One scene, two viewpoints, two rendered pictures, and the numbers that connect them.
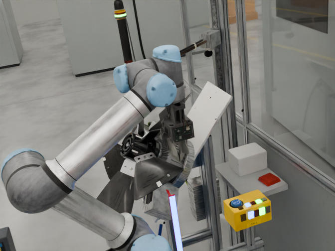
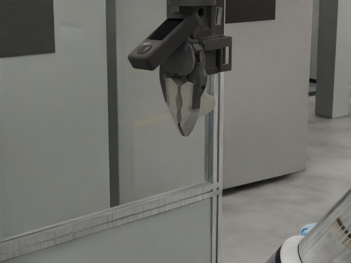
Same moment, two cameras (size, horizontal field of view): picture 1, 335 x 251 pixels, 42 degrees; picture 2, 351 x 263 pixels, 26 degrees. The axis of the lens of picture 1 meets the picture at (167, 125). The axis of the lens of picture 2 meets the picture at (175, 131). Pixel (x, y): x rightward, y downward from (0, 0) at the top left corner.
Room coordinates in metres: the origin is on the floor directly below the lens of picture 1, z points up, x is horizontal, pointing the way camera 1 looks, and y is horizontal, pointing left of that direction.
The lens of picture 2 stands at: (1.70, 0.99, 1.71)
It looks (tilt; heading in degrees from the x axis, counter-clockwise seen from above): 14 degrees down; 244
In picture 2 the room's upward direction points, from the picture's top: straight up
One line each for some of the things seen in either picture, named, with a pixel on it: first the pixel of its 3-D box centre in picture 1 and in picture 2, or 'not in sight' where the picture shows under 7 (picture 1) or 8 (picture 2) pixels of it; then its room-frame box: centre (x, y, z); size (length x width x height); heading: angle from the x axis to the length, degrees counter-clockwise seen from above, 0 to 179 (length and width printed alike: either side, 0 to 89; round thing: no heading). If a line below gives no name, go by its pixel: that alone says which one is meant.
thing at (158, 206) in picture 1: (161, 199); not in sight; (1.65, 0.07, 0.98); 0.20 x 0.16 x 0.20; 106
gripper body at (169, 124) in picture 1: (176, 118); (195, 35); (1.18, -0.03, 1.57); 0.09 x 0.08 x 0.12; 16
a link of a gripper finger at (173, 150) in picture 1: (175, 151); (200, 106); (1.18, -0.01, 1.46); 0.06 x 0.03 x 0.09; 16
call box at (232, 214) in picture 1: (247, 211); not in sight; (1.42, -0.27, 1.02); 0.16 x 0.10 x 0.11; 106
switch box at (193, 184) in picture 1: (204, 196); not in sight; (2.00, -0.14, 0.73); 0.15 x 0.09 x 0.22; 106
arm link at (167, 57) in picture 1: (167, 66); not in sight; (1.18, -0.02, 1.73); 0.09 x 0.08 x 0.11; 113
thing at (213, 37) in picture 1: (211, 38); not in sight; (2.18, -0.28, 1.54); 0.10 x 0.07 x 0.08; 141
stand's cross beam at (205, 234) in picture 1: (194, 237); not in sight; (1.88, -0.06, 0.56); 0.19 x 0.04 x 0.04; 106
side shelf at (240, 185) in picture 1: (248, 177); not in sight; (1.95, -0.38, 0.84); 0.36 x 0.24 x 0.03; 16
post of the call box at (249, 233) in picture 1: (249, 231); not in sight; (1.42, -0.27, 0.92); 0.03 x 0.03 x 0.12; 16
